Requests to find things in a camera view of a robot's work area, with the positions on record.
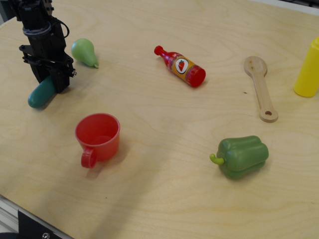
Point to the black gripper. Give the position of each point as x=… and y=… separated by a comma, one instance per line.
x=47, y=48

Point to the dark green toy cucumber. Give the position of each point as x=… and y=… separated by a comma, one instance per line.
x=42, y=93

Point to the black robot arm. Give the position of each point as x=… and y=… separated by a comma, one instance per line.
x=32, y=13

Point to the red plastic cup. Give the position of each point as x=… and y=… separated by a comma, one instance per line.
x=99, y=137

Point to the light green toy pear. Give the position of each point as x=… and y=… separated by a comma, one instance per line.
x=83, y=50

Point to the red toy ketchup bottle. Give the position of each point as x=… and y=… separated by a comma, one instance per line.
x=182, y=67

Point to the wooden spoon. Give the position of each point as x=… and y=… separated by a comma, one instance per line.
x=256, y=68

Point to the green toy bell pepper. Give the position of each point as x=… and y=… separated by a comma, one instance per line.
x=239, y=156

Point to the yellow plastic bottle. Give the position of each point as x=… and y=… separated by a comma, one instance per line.
x=307, y=83

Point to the aluminium table frame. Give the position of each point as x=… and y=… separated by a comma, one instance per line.
x=9, y=219

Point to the black corner bracket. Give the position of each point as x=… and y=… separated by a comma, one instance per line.
x=32, y=227

